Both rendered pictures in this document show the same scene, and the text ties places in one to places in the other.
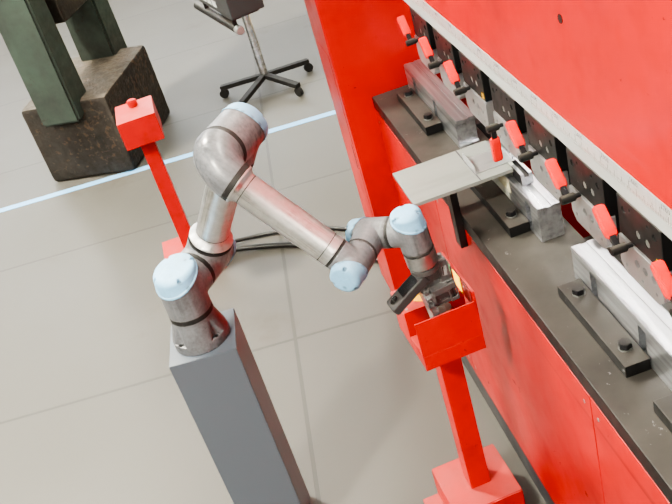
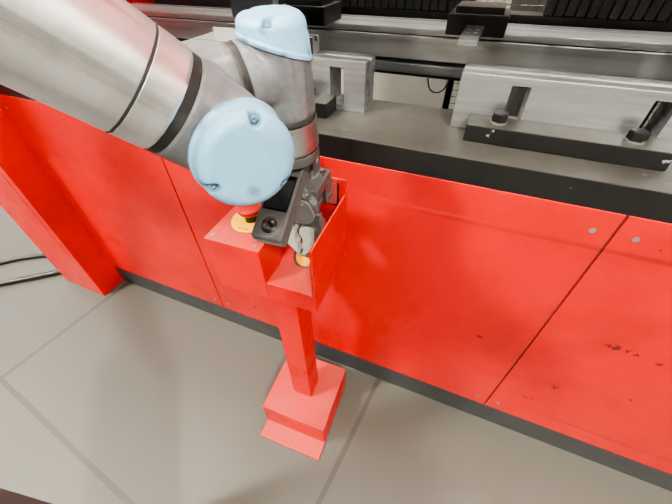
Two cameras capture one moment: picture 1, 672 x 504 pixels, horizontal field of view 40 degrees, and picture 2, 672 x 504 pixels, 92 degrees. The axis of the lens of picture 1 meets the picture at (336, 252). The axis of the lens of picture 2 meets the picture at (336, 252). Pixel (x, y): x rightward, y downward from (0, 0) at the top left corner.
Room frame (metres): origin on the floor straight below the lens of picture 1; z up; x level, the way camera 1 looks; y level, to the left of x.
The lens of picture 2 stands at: (1.53, 0.16, 1.14)
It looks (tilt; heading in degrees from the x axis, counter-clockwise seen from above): 44 degrees down; 298
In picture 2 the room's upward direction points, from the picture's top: 1 degrees counter-clockwise
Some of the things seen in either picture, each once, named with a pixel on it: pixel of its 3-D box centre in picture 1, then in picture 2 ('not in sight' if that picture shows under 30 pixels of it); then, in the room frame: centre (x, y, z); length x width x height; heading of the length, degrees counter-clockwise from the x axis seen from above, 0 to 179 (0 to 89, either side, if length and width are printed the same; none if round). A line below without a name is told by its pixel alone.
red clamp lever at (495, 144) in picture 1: (497, 142); not in sight; (1.89, -0.44, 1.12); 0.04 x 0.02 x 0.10; 95
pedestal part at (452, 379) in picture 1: (460, 411); (298, 339); (1.83, -0.19, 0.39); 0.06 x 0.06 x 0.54; 7
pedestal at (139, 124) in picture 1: (166, 188); not in sight; (3.61, 0.61, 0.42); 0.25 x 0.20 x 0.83; 95
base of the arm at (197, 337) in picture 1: (196, 322); not in sight; (1.98, 0.40, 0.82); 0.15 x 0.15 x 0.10
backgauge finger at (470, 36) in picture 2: not in sight; (475, 24); (1.64, -0.68, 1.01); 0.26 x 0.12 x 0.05; 95
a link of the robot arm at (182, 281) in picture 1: (182, 285); not in sight; (1.99, 0.40, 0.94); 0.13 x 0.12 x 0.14; 148
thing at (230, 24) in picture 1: (215, 10); not in sight; (3.25, 0.15, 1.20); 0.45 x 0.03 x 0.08; 18
